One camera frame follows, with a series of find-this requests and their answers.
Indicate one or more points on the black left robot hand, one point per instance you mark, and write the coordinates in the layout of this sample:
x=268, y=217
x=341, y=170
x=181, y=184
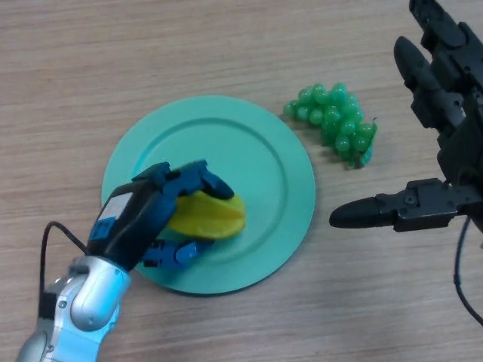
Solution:
x=128, y=222

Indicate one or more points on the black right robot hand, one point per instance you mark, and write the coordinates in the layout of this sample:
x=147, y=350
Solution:
x=464, y=158

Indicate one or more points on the yellow starfruit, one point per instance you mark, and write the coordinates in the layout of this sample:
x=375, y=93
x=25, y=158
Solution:
x=215, y=218

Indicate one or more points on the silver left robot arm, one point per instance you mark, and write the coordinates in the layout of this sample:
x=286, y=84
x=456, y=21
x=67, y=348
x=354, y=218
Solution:
x=83, y=301

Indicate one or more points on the green round plate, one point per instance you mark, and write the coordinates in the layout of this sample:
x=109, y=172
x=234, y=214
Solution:
x=264, y=181

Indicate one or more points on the green grape bunch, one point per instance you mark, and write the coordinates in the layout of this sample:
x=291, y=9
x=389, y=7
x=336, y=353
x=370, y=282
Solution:
x=336, y=113

